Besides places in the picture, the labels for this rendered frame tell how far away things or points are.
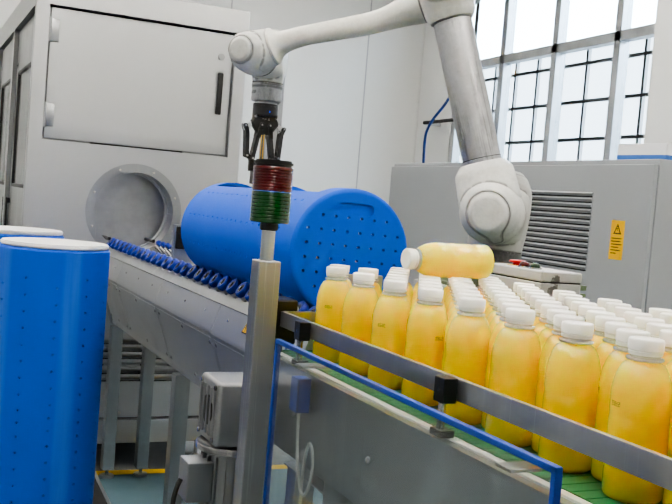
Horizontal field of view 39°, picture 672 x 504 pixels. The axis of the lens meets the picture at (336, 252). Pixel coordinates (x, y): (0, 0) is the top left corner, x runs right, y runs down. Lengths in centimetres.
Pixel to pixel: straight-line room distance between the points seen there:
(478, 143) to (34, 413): 131
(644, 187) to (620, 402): 249
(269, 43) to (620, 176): 158
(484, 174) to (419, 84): 558
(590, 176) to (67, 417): 220
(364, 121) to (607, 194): 424
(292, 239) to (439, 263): 39
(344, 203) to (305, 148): 547
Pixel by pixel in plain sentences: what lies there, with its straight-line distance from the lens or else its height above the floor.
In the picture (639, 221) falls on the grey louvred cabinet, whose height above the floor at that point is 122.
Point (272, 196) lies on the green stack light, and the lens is 147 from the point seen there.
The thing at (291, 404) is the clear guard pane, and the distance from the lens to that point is 163.
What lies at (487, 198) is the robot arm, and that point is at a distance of 234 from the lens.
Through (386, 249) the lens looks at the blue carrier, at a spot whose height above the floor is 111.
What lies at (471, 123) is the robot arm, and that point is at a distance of 243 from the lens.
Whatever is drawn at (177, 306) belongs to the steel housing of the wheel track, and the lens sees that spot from 284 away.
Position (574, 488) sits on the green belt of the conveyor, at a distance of 113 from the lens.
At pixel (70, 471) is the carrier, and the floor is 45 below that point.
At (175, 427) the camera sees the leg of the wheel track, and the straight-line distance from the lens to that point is 302.
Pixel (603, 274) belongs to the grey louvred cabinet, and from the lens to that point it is 368.
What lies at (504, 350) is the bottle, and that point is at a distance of 126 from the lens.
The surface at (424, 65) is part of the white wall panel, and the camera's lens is 793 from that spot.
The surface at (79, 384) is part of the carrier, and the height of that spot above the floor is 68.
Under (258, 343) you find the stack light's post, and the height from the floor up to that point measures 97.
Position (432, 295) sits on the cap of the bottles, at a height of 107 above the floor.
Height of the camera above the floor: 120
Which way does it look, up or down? 3 degrees down
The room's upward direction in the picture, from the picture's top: 5 degrees clockwise
